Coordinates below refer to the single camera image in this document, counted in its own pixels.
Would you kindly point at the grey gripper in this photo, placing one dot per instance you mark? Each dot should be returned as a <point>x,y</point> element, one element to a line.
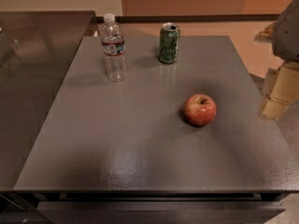
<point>287,34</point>

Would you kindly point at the red apple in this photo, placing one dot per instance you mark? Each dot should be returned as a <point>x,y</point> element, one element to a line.
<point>200,109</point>

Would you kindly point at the clear plastic water bottle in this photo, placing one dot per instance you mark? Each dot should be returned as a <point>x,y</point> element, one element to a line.
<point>113,45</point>

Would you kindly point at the dark grey table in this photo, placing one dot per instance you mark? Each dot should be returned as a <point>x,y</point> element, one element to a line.
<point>125,153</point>

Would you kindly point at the dark side table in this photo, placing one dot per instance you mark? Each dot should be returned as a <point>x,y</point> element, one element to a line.
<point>36,50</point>

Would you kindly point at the green soda can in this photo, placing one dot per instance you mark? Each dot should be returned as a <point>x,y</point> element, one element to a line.
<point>169,39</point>

